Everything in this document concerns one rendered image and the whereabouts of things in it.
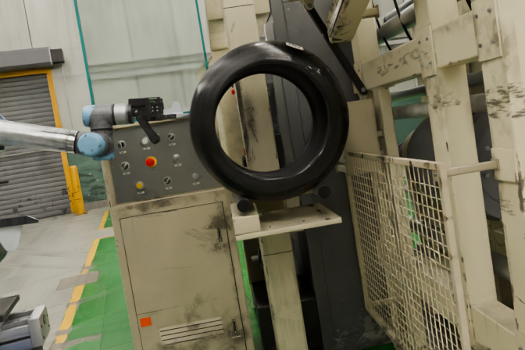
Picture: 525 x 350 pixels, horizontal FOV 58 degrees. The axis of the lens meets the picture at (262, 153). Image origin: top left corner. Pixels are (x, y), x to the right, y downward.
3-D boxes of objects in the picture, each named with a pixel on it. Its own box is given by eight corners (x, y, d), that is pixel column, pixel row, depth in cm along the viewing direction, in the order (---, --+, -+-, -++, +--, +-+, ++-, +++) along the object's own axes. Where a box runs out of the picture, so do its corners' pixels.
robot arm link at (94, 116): (87, 130, 168) (86, 105, 168) (119, 127, 169) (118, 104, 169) (81, 129, 160) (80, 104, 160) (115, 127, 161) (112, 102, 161)
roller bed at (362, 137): (336, 172, 213) (326, 106, 211) (367, 166, 214) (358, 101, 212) (348, 176, 193) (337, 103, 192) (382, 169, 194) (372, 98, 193)
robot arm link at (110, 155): (87, 162, 157) (84, 129, 157) (94, 160, 168) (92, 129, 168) (111, 160, 158) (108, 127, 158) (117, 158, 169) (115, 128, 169)
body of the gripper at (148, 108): (162, 96, 162) (126, 98, 161) (163, 121, 163) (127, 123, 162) (164, 98, 170) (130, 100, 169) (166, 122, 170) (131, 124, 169)
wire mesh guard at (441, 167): (365, 308, 206) (341, 151, 202) (369, 308, 206) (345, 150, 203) (477, 442, 117) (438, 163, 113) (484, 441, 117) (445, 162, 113)
